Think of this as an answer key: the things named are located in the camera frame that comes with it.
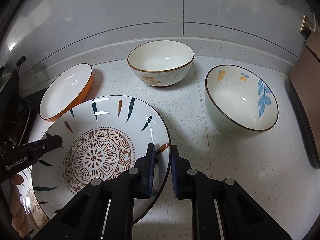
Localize large floral patterned plate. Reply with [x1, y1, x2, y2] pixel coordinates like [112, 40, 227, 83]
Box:
[31, 95, 171, 222]

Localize rose gold rice cooker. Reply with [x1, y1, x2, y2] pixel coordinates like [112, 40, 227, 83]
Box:
[289, 34, 319, 167]

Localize green bowl blue leaves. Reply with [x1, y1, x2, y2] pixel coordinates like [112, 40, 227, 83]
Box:
[204, 64, 279, 139]

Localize wall power socket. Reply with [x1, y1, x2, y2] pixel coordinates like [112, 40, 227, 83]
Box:
[299, 14, 315, 39]

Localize black gas stove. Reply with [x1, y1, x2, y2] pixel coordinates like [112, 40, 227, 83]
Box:
[1, 56, 30, 155]

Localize white bowl brown rim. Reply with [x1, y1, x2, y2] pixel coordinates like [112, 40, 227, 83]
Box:
[127, 40, 195, 87]

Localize orange white shallow plate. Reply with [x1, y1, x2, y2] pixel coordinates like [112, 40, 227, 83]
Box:
[39, 63, 93, 122]

